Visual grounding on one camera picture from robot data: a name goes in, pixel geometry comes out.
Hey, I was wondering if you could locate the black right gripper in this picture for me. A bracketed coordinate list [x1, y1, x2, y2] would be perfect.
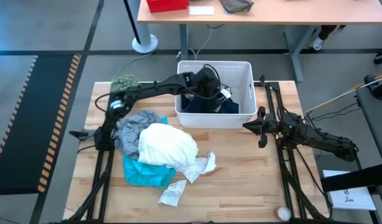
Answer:
[242, 106, 294, 149]

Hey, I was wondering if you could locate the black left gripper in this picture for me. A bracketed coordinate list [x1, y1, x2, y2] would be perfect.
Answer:
[190, 66, 223, 113]

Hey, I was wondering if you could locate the white plastic laundry basket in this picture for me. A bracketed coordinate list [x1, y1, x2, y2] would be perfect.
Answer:
[174, 60, 258, 129]

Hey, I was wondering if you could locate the plain dark navy garment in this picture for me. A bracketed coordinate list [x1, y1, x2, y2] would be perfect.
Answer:
[180, 94, 223, 114]

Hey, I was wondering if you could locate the navy dotted garment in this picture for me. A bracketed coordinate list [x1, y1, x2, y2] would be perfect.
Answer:
[221, 98, 240, 114]

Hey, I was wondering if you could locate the white lace garment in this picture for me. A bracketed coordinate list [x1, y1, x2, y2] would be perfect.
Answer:
[137, 123, 200, 170]

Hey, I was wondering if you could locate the small white garment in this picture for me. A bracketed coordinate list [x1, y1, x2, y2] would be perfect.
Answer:
[175, 151, 217, 184]

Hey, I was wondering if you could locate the grey garment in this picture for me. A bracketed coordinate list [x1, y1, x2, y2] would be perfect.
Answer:
[112, 110, 164, 160]

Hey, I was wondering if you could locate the teal garment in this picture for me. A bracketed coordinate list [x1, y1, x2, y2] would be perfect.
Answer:
[122, 116, 178, 189]

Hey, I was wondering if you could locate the yellow and white rod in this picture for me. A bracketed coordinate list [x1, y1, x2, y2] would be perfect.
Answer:
[304, 72, 382, 114]

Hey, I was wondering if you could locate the green fuzzy plant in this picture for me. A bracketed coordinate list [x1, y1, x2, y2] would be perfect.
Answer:
[110, 73, 139, 93]

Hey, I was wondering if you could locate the grey pole with round base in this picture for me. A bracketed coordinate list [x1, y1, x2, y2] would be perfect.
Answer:
[123, 0, 159, 55]

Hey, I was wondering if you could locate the white flat device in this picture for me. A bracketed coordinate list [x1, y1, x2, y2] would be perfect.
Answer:
[189, 6, 216, 16]

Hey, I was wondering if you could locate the white garment with label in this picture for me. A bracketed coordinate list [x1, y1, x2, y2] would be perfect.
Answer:
[157, 179, 188, 207]

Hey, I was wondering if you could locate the person's foot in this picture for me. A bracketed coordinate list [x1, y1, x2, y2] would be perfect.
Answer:
[309, 36, 325, 52]

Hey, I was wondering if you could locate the grey cloth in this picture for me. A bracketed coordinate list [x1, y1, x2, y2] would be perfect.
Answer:
[220, 0, 255, 15]

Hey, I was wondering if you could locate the red box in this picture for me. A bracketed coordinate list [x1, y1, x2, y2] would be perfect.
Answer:
[146, 0, 190, 14]

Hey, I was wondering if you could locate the black flat bar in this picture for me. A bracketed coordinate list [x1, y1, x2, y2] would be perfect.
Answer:
[320, 164, 382, 193]

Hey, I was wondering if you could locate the wooden desk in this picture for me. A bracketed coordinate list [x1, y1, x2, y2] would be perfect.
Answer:
[136, 0, 382, 83]

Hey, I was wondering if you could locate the person's leg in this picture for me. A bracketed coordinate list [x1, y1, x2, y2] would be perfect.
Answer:
[318, 24, 338, 41]

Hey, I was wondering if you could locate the black cart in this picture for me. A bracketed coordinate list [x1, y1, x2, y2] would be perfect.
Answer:
[355, 74, 382, 224]

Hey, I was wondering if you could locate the white paper with logo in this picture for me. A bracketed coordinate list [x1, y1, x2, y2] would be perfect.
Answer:
[322, 169, 378, 212]

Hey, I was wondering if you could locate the black clamp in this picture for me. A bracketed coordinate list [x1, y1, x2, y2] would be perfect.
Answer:
[68, 129, 97, 141]

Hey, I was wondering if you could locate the black mat with orange stripes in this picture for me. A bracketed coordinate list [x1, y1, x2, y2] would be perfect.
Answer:
[0, 54, 83, 196]

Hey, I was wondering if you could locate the black table edge rail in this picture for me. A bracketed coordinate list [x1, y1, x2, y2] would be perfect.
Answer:
[137, 80, 288, 88]

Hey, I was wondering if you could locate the grey floor cable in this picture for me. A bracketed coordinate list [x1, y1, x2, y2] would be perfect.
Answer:
[177, 24, 214, 60]

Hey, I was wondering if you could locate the white floor cable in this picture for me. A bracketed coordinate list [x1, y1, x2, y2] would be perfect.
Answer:
[112, 49, 157, 81]

